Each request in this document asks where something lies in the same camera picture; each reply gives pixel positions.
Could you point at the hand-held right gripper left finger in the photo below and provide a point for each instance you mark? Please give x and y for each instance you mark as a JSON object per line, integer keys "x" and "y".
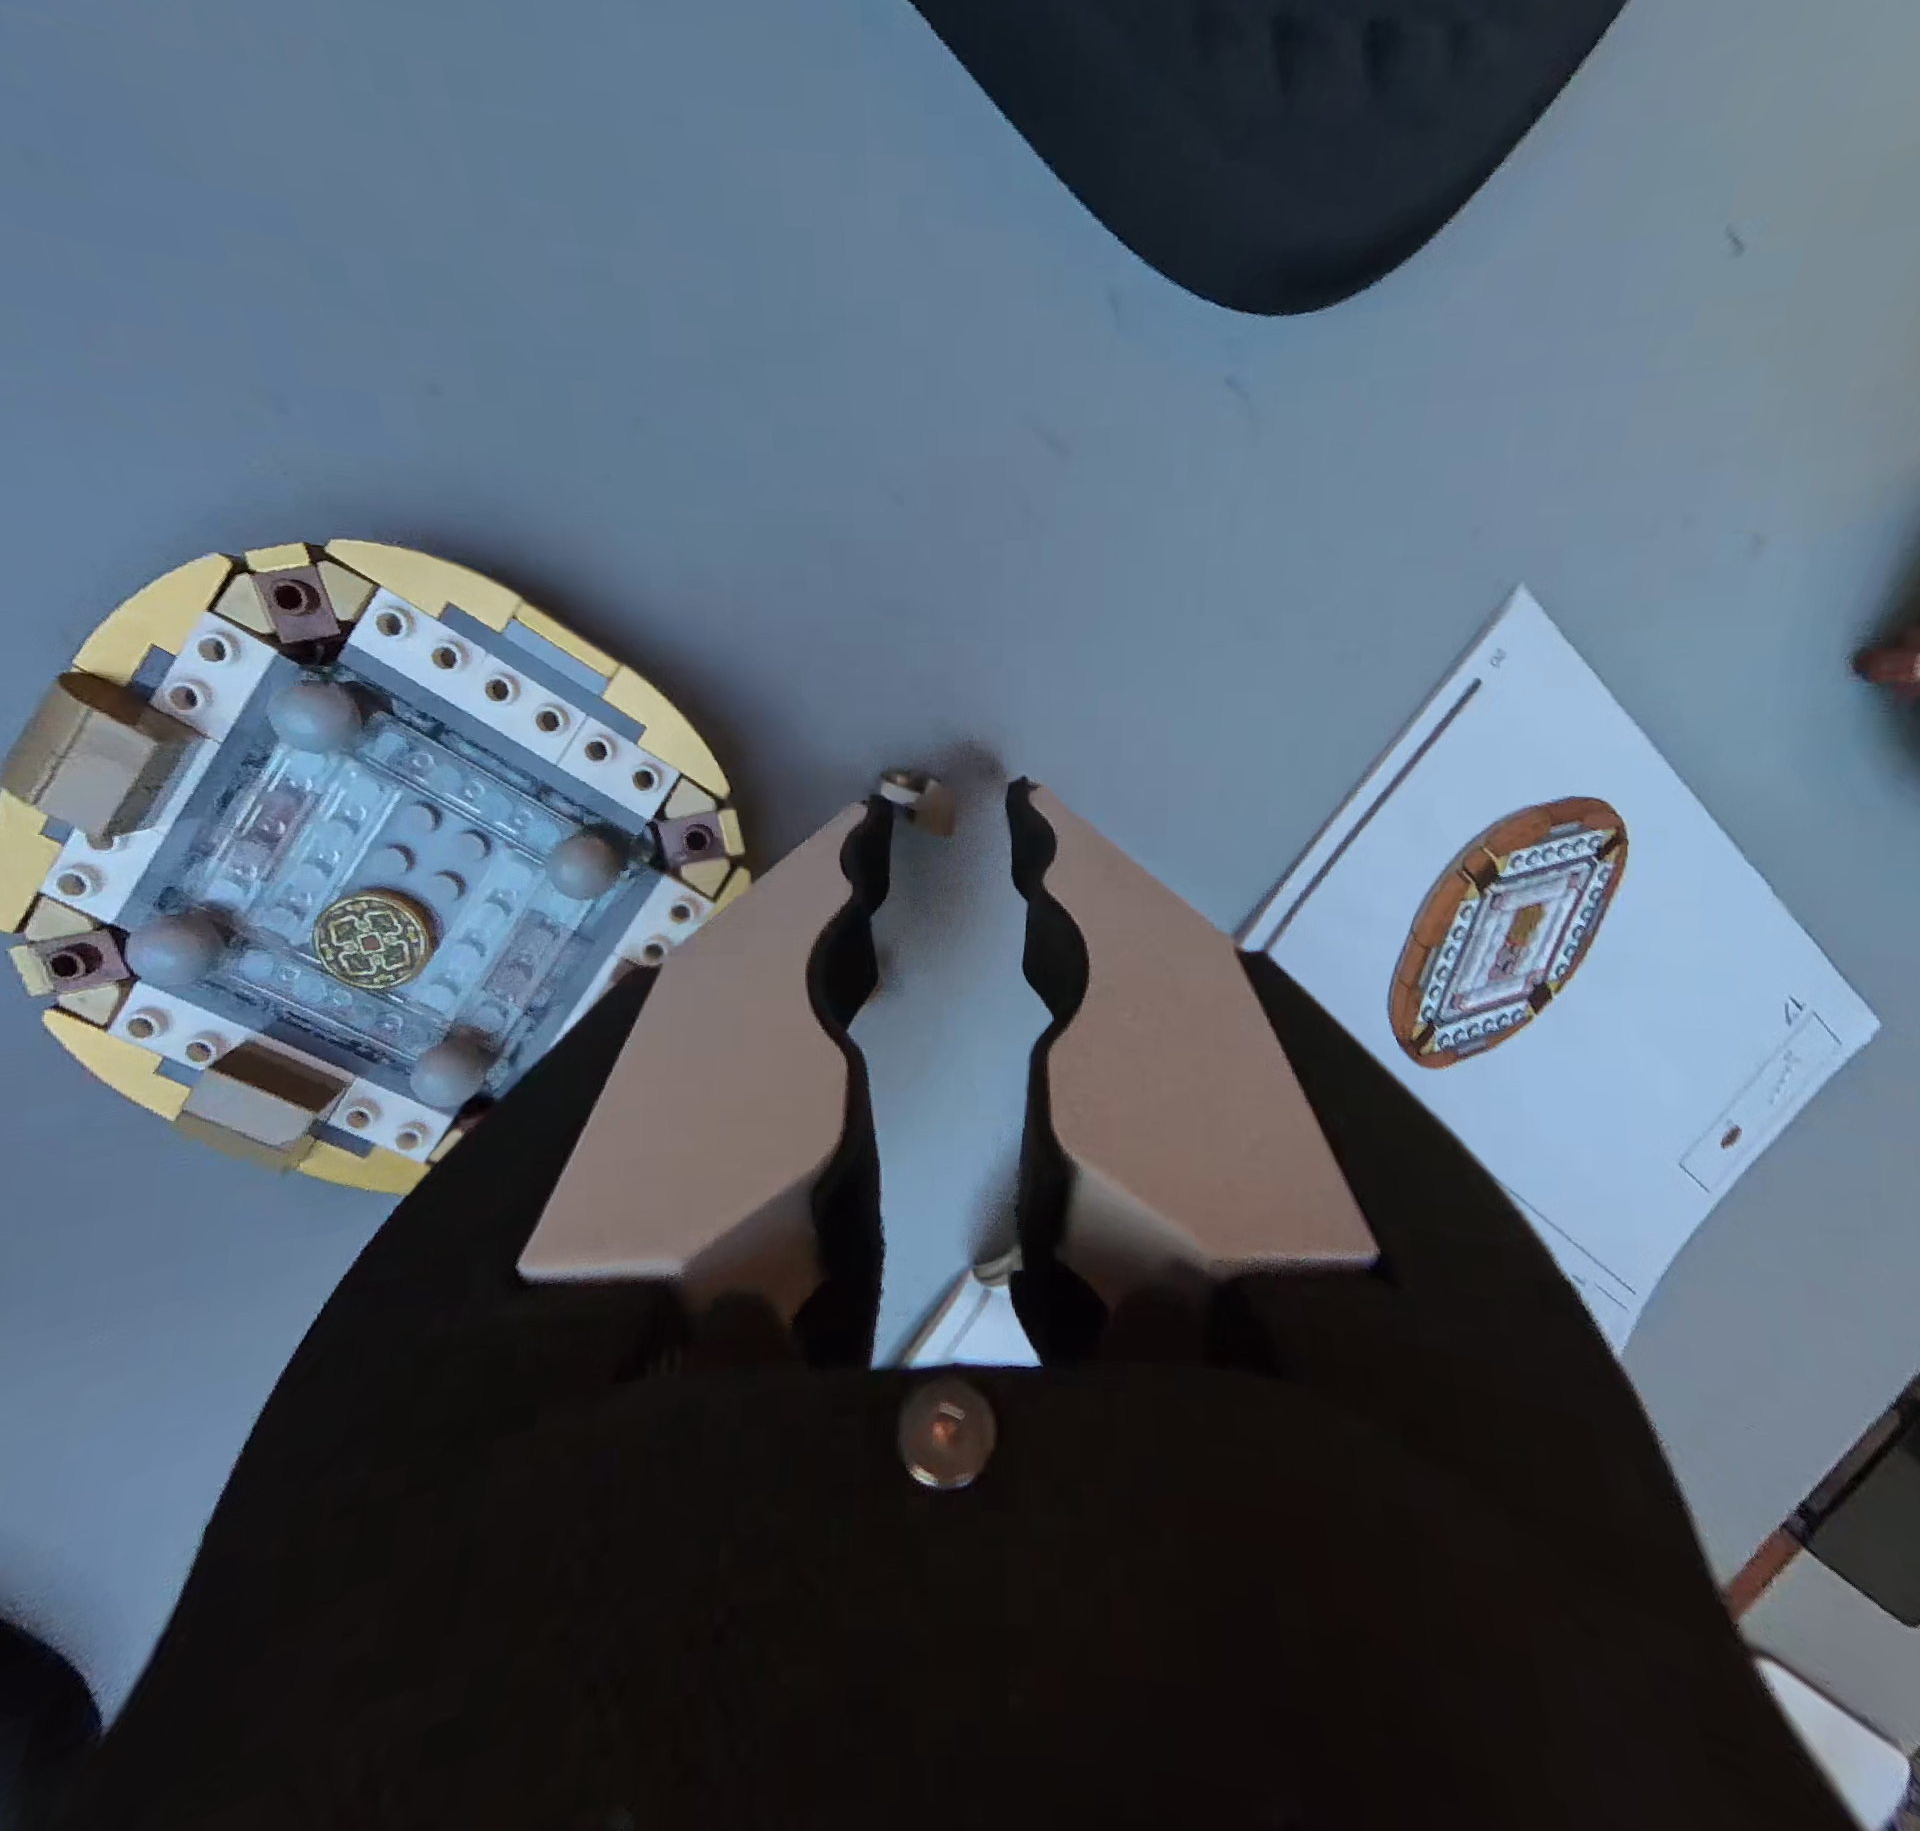
{"x": 706, "y": 1097}

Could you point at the white paper sheet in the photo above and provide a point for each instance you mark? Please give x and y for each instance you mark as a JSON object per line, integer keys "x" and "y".
{"x": 968, "y": 1316}

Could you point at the small tan lego piece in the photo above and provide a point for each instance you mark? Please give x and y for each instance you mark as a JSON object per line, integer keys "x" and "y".
{"x": 920, "y": 800}

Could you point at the round yellow white lego model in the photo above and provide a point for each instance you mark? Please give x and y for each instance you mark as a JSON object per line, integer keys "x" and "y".
{"x": 360, "y": 871}

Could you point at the small brown object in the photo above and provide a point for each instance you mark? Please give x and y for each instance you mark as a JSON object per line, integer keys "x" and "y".
{"x": 1892, "y": 660}

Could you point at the white lego instruction sheet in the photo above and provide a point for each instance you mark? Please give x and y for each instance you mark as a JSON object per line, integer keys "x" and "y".
{"x": 1652, "y": 1081}

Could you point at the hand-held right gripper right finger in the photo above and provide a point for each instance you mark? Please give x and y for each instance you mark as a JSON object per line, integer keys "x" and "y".
{"x": 1201, "y": 1097}

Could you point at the black textured pad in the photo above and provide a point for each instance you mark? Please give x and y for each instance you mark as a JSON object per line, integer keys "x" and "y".
{"x": 1262, "y": 93}

